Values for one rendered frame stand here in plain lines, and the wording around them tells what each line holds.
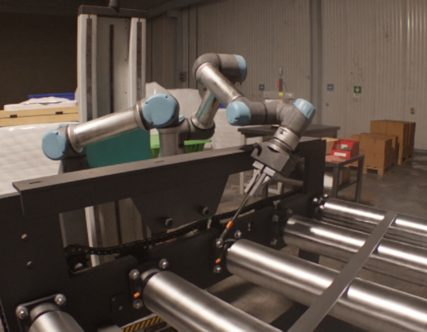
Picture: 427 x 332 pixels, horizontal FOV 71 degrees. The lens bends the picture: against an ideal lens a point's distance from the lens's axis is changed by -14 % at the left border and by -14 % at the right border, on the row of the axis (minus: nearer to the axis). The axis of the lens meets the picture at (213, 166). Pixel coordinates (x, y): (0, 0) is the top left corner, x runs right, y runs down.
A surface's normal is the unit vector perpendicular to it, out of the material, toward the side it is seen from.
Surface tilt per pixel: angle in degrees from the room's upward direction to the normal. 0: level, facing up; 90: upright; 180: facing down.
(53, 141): 92
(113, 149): 90
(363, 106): 90
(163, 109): 88
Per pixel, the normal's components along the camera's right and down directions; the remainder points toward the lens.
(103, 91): 0.61, 0.16
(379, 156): -0.68, 0.15
